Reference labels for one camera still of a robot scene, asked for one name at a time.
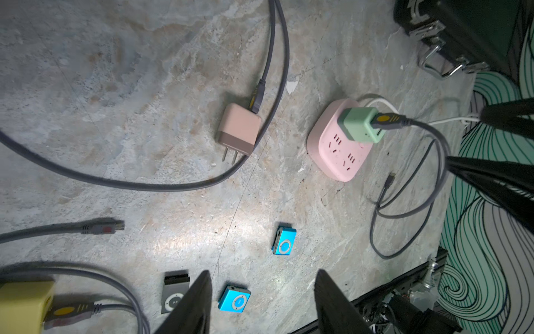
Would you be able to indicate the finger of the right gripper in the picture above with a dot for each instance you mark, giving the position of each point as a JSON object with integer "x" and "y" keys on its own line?
{"x": 515, "y": 117}
{"x": 508, "y": 184}

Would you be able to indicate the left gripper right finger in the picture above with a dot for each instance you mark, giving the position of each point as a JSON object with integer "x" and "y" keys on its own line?
{"x": 335, "y": 312}

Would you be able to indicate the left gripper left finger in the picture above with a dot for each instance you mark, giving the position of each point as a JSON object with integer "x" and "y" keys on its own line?
{"x": 193, "y": 312}

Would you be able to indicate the black mp3 player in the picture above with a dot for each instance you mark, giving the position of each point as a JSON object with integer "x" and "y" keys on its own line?
{"x": 176, "y": 285}

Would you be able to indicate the green charger adapter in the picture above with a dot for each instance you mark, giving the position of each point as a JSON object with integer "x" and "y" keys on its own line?
{"x": 356, "y": 125}

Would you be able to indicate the blue mp3 player near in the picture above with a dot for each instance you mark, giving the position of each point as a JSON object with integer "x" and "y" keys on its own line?
{"x": 234, "y": 299}

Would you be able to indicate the blue mp3 player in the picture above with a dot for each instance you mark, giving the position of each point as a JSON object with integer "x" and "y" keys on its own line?
{"x": 234, "y": 299}
{"x": 284, "y": 240}

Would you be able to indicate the black hard case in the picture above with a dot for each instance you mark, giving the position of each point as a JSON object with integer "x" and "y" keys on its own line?
{"x": 467, "y": 36}

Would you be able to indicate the blue mp3 player far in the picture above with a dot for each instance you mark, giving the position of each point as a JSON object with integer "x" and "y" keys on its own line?
{"x": 284, "y": 240}

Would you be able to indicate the pink power strip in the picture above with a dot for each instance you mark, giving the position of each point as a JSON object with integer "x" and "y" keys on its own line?
{"x": 338, "y": 157}

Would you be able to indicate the yellow charger adapter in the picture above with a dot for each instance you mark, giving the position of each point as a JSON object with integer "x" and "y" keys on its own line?
{"x": 24, "y": 306}

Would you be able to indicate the pink charger adapter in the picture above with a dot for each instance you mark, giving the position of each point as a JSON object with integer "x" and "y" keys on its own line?
{"x": 238, "y": 131}

